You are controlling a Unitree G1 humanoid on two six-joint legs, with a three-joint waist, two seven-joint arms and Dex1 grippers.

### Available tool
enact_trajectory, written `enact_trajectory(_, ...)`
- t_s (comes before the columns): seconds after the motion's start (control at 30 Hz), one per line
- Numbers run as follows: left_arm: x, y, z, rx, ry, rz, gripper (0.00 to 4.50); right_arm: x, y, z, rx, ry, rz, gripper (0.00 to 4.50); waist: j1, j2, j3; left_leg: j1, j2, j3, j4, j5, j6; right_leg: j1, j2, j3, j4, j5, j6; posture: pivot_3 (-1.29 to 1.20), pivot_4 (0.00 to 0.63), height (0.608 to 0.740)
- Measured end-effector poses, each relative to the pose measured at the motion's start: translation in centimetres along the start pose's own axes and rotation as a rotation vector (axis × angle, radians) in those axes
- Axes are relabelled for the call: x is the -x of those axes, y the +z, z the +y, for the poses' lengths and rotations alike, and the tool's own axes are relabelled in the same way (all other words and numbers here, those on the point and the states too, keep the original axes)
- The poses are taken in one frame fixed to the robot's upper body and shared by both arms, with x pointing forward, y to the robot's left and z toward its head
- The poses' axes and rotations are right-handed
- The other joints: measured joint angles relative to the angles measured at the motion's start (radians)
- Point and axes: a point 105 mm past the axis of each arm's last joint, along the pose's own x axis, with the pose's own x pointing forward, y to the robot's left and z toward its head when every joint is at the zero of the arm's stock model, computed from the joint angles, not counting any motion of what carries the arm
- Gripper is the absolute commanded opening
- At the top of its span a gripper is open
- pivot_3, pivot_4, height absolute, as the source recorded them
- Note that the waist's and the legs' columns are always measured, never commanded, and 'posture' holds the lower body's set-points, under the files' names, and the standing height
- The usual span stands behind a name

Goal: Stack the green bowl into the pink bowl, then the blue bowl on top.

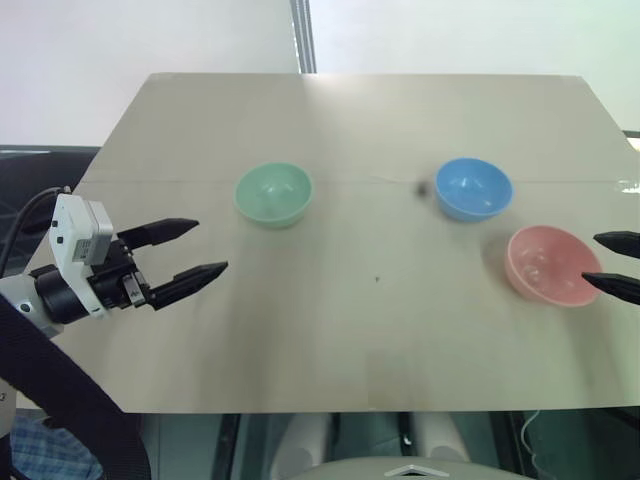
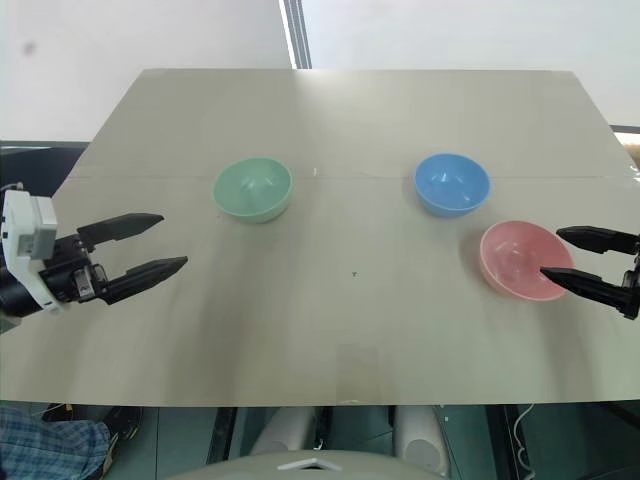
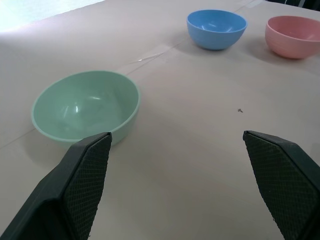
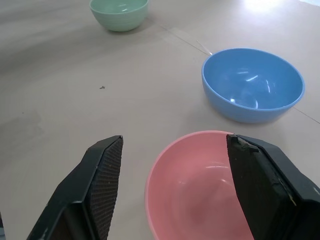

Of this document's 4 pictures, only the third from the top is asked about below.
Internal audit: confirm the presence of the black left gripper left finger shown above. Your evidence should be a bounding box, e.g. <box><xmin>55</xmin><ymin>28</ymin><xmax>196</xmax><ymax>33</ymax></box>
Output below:
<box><xmin>0</xmin><ymin>131</ymin><xmax>113</xmax><ymax>240</ymax></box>

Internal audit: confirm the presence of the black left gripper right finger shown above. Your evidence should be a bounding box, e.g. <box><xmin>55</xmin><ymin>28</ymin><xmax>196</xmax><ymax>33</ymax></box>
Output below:
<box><xmin>242</xmin><ymin>129</ymin><xmax>320</xmax><ymax>240</ymax></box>

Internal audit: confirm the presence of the green plastic bowl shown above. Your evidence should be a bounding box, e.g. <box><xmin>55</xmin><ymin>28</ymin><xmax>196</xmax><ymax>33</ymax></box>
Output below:
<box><xmin>31</xmin><ymin>70</ymin><xmax>142</xmax><ymax>147</ymax></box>

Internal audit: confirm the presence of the pink plastic bowl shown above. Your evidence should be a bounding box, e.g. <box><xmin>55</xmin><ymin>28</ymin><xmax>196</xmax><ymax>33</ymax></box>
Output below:
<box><xmin>264</xmin><ymin>15</ymin><xmax>320</xmax><ymax>60</ymax></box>

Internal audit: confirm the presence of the blue plastic bowl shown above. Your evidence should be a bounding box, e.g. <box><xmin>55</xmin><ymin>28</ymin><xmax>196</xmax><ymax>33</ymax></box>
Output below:
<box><xmin>186</xmin><ymin>9</ymin><xmax>248</xmax><ymax>51</ymax></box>

